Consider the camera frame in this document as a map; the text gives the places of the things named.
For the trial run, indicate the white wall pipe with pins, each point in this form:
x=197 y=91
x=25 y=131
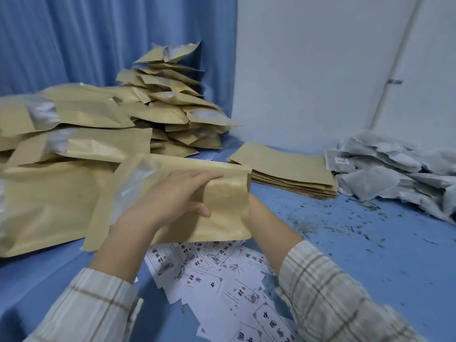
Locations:
x=399 y=60

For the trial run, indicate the person's left hand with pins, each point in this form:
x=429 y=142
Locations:
x=167 y=203

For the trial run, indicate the white paper labels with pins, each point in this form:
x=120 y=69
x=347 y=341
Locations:
x=210 y=281

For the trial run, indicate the pile of white tea bags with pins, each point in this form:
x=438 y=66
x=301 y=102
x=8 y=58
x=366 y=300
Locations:
x=384 y=174

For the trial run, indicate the kraft pouch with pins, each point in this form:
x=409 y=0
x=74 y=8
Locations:
x=228 y=210

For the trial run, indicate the pile of kraft pouches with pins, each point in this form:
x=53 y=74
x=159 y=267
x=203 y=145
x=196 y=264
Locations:
x=53 y=195

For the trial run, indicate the stack of kraft pouches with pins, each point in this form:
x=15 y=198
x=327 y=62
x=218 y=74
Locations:
x=285 y=163

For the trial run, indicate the blue curtain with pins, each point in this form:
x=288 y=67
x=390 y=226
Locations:
x=89 y=32

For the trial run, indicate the blue table cover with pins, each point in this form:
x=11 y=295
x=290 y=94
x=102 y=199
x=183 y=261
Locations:
x=392 y=274

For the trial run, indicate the person's right forearm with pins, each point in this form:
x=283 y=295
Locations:
x=320 y=292

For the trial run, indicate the person's left forearm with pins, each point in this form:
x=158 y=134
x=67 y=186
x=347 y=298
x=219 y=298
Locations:
x=96 y=292

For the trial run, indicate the grey pipe clamp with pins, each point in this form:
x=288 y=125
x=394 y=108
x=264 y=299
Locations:
x=394 y=81

